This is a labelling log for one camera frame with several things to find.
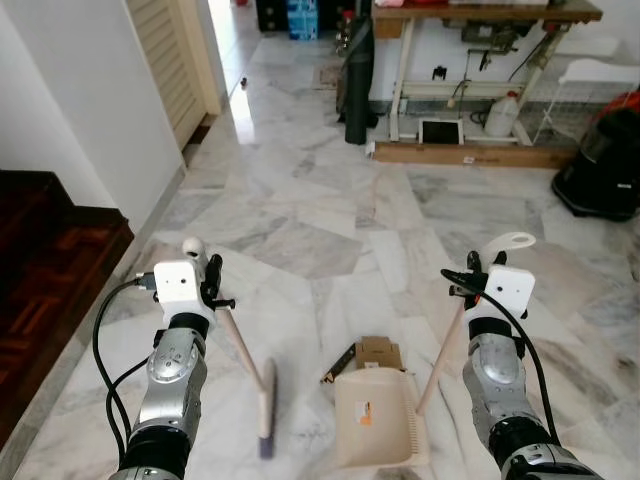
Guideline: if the wooden broom with white grip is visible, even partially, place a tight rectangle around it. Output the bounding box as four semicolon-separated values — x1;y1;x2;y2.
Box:
181;236;278;460

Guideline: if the beige dustpan with wooden handle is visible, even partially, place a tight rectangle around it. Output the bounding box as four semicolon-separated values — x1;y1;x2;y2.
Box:
332;231;539;470

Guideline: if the brown cardboard piece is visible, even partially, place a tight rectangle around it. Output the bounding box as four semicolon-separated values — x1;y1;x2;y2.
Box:
321;337;405;384

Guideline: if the white framed tablet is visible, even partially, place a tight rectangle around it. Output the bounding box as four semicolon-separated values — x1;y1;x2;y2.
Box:
417;117;460;149

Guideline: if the white plastic jug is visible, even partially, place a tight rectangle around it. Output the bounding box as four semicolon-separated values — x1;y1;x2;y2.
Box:
483;89;522;139

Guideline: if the dark wooden step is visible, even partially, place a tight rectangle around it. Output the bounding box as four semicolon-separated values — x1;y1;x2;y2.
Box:
0;169;135;448

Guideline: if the louvered wooden door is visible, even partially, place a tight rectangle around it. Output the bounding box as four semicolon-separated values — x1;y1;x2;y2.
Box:
126;0;224;152

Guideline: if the red item on vacuum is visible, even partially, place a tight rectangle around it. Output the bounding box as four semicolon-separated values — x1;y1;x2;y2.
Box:
598;89;640;114

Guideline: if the blue box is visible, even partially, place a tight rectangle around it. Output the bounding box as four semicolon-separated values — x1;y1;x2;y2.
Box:
286;0;320;42

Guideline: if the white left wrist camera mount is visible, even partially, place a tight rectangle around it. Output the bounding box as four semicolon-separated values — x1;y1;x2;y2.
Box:
152;260;207;307

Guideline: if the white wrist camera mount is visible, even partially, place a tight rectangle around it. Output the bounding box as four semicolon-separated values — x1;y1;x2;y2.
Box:
152;260;207;307
483;266;536;322

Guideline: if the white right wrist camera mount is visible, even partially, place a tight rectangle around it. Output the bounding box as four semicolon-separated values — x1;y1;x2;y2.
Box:
483;266;536;322

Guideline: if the white wire rack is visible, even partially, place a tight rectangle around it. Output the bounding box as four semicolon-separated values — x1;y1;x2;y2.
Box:
534;57;640;147

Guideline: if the wooden-top white-frame work table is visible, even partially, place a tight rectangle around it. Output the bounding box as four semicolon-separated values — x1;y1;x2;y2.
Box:
371;0;605;147

